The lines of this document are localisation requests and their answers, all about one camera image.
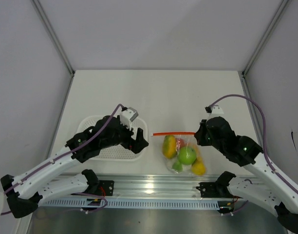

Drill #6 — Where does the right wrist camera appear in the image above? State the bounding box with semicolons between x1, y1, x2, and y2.
205;105;224;115

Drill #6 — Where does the slotted cable duct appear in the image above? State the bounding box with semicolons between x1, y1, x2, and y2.
43;197;220;210

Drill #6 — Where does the green apple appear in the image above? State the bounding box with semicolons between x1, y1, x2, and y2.
177;146;197;165

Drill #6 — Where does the left aluminium frame post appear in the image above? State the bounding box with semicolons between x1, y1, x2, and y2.
30;0;75;75

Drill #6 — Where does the aluminium rail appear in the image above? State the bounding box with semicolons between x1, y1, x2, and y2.
54;174;218;198

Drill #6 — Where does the orange fruit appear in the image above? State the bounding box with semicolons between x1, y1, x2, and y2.
187;142;200;155

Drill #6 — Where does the red peach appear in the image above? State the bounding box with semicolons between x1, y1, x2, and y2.
176;138;187;150

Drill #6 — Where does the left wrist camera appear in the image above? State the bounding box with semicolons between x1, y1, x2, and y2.
119;107;139;129

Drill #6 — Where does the aluminium frame post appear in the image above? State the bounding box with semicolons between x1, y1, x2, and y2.
241;0;291;76
30;0;75;75

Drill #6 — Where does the white perforated plastic basket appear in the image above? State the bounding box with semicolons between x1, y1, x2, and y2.
76;116;149;162

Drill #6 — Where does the clear zip top bag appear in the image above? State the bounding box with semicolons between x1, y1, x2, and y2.
151;132;206;176

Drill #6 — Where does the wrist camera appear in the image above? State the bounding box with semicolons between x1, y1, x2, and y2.
119;107;139;129
205;105;224;115

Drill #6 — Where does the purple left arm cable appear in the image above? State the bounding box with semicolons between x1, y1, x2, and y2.
0;104;128;215

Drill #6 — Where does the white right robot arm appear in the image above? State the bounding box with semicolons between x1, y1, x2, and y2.
194;117;298;234

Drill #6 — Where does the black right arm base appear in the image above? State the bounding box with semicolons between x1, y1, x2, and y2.
196;182;248;216

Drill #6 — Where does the yellow lemon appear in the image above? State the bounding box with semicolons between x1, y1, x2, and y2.
191;159;206;176

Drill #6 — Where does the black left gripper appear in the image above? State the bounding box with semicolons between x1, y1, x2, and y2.
100;118;148;154

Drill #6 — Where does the right aluminium frame post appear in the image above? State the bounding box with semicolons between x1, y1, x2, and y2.
241;0;291;76

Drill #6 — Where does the white cauliflower with leaves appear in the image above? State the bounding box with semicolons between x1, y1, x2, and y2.
166;158;191;174

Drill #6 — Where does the yellow green mango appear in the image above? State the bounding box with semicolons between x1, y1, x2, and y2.
162;135;176;159

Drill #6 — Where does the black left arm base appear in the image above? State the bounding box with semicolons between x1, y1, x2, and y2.
81;180;114;212

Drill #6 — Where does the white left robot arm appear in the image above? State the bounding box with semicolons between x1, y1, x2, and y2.
0;116;149;218

